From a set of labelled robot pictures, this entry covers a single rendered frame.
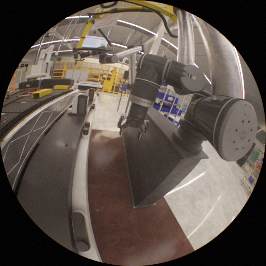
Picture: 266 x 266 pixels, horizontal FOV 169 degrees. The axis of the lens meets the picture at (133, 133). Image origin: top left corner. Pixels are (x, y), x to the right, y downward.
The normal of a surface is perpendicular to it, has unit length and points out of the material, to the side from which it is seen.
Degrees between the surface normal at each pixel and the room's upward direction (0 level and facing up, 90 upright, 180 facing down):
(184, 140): 23
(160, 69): 110
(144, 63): 103
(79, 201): 0
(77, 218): 0
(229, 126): 91
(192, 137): 90
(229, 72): 98
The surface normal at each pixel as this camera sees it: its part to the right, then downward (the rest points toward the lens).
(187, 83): -0.41, 0.43
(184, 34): -0.58, 0.28
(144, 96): -0.07, 0.45
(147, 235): 0.28, -0.84
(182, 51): -0.81, 0.15
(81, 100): 0.30, 0.53
